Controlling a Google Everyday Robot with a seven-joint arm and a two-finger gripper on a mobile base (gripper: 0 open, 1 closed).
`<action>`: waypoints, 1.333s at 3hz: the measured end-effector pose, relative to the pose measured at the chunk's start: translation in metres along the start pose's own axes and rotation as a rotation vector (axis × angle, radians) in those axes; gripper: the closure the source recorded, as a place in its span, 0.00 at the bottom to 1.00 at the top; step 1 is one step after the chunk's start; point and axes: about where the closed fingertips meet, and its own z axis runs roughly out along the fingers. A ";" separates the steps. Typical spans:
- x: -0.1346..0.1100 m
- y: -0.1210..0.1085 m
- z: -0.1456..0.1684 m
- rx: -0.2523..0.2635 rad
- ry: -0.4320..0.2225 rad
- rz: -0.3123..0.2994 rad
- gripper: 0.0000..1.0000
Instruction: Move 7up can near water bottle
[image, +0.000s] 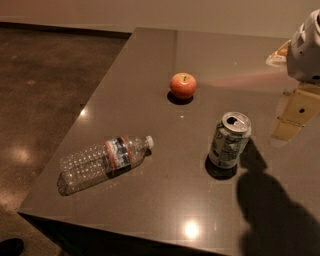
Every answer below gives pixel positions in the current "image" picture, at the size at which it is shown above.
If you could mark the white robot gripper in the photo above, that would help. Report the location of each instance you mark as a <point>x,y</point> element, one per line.
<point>305,56</point>

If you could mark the green 7up soda can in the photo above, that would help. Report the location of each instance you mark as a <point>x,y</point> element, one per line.
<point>230,138</point>

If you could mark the clear plastic water bottle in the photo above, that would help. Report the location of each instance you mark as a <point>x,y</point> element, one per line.
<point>98,163</point>

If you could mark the red apple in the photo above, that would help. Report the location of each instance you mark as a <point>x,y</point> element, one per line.
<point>183,86</point>

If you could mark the black shoe tip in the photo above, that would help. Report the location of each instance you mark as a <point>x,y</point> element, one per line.
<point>11,247</point>

